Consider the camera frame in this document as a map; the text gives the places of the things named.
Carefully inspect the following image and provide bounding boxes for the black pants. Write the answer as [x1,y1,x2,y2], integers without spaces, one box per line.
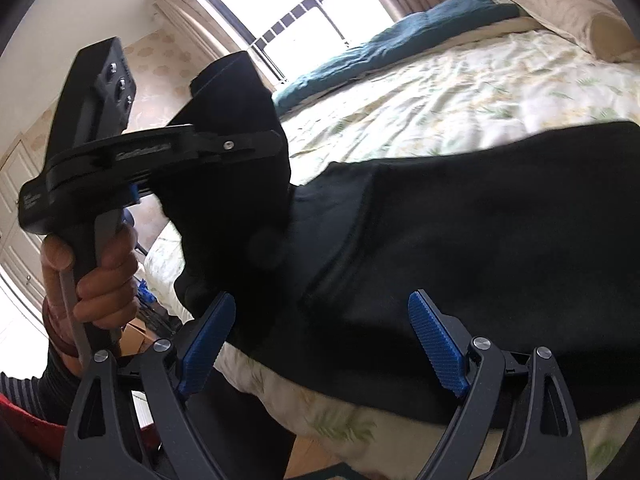
[155,50,640,430]

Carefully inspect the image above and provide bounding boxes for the person's left forearm dark sleeve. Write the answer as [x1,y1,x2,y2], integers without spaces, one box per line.
[0,331,84,480]

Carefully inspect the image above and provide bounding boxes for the red cloth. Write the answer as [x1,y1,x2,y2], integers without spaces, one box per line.
[0,394,65,460]

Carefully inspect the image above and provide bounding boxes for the window with dark frame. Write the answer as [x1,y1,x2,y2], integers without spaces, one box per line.
[208,0,393,84]

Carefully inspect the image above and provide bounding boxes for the teal blue blanket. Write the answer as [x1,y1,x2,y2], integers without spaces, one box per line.
[273,0,525,117]

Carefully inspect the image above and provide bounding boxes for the white cabinet with drawers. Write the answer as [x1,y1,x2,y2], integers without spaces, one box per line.
[1,141,44,328]

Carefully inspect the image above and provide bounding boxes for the beige pillow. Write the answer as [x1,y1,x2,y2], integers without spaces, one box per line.
[512,0,639,63]

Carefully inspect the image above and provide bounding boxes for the person's left hand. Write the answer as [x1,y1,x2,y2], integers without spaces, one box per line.
[40,224,139,361]

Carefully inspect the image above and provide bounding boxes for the floral bed sheet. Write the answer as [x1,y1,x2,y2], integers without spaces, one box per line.
[144,28,640,478]

